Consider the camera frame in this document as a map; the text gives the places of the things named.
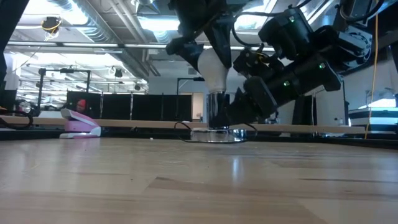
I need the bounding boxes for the person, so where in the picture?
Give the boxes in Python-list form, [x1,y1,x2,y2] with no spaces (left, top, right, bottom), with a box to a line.
[75,98,88,113]

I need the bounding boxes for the black lamp power cord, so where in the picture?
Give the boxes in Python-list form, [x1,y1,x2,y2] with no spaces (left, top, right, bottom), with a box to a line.
[173,121,259,144]

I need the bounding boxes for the long ceiling light tube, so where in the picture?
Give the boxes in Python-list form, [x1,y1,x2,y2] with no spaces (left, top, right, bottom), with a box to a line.
[6,42,276,52]

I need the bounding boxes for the black partition panel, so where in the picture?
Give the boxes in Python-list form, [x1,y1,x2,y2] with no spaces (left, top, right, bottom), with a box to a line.
[101,92,132,121]
[66,90,102,121]
[132,93,193,122]

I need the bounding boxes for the white black layered table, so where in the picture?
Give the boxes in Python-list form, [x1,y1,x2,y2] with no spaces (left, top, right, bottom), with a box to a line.
[348,106,398,133]

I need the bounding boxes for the white board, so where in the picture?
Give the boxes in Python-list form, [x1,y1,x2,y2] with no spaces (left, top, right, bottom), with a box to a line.
[312,85,345,127]

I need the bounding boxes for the chrome lamp socket base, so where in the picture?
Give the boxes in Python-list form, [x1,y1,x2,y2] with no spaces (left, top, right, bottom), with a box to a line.
[190,91,248,142]

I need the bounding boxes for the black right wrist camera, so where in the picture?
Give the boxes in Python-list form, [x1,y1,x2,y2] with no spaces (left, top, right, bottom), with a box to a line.
[233,48,285,79]

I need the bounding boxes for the pink stapler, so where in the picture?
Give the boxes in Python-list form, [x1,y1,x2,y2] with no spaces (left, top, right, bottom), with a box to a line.
[58,108,102,139]

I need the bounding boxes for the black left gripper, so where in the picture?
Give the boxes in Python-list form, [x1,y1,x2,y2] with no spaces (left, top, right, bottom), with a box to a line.
[165,0,237,73]

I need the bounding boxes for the white lightbulb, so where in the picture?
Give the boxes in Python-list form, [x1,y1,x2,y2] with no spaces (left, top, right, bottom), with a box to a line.
[197,47,230,93]

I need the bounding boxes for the black aluminium table frame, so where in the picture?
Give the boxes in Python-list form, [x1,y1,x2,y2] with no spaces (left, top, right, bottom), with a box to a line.
[0,128,398,150]

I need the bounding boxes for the black looped cable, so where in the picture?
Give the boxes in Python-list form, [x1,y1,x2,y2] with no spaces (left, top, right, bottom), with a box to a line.
[0,109,34,131]

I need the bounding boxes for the light wooden desk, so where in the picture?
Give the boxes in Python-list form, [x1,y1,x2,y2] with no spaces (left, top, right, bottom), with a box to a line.
[0,115,366,135]

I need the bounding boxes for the yellow cable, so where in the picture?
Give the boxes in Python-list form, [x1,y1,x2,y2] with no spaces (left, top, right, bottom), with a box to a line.
[364,0,379,140]

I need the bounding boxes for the black ceiling-hung device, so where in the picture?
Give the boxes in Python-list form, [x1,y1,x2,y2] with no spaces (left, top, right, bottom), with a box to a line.
[40,16,62,34]

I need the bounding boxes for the black gantry frame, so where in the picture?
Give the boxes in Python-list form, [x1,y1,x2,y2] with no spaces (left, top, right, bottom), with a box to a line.
[37,67,91,108]

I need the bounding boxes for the black cabinet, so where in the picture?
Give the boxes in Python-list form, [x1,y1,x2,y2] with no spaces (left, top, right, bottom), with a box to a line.
[292,95,313,125]

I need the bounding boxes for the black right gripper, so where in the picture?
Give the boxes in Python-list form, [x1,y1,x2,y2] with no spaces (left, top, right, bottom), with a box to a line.
[216,76,279,128]

